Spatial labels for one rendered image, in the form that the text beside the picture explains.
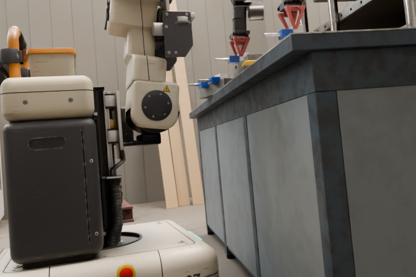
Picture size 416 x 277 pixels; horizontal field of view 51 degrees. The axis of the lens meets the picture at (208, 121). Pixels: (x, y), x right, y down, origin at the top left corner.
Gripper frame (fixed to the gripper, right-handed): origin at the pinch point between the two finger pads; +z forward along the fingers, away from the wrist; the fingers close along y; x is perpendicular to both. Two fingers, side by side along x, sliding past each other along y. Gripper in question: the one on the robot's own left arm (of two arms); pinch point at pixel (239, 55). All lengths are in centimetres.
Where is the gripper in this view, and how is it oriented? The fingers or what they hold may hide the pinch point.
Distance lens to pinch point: 177.5
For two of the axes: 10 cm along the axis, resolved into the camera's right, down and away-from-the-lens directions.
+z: 0.1, 10.0, -0.5
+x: -9.9, 0.0, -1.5
